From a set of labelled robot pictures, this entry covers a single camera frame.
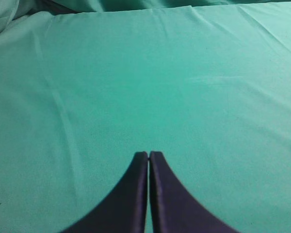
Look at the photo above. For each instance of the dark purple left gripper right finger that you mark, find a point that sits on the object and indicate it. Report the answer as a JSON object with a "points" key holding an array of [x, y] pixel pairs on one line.
{"points": [[173, 208]]}

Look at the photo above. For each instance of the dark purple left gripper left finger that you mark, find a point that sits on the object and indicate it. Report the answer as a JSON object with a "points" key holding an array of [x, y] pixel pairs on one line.
{"points": [[123, 210]]}

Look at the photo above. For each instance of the green cloth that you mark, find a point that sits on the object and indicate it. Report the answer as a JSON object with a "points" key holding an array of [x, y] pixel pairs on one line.
{"points": [[209, 86]]}

